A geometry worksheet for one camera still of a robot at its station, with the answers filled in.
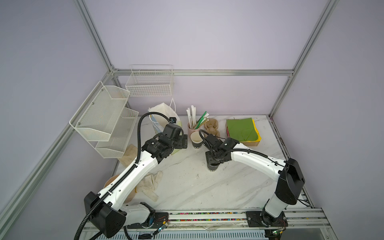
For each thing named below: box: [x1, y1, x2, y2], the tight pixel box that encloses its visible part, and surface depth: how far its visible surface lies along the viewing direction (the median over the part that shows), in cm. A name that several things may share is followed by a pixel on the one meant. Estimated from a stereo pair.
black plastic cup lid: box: [206, 157, 221, 170], surface depth 75 cm
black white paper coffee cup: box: [207, 160, 221, 172], surface depth 84 cm
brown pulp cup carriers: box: [204, 118, 220, 137], surface depth 110 cm
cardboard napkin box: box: [225, 119, 260, 147], surface depth 103 cm
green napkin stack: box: [226, 117, 259, 142], surface depth 108 cm
